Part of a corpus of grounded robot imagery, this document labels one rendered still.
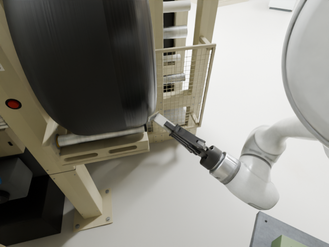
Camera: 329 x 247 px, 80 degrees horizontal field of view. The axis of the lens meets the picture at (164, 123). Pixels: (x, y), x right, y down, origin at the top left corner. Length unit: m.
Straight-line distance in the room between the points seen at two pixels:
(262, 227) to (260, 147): 0.38
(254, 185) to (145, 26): 0.51
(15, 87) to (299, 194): 1.91
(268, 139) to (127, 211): 1.20
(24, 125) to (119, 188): 1.00
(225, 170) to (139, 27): 0.45
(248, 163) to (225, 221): 1.00
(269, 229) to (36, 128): 0.98
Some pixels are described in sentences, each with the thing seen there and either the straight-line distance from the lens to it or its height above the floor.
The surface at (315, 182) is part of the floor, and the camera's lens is 2.09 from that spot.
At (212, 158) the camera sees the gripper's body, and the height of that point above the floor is 1.00.
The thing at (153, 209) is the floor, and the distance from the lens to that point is 1.60.
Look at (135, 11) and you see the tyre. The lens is 0.49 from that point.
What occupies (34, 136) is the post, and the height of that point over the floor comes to 0.89.
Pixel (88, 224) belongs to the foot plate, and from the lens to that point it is 1.64.
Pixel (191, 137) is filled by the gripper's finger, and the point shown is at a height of 1.04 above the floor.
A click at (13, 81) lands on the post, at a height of 1.14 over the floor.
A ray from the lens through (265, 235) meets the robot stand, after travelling 0.95.
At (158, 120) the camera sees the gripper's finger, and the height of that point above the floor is 1.05.
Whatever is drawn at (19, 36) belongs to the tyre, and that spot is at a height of 1.33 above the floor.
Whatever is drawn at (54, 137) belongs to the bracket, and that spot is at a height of 0.93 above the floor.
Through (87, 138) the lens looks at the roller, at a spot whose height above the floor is 0.91.
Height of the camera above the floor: 1.49
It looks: 45 degrees down
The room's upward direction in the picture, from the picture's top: straight up
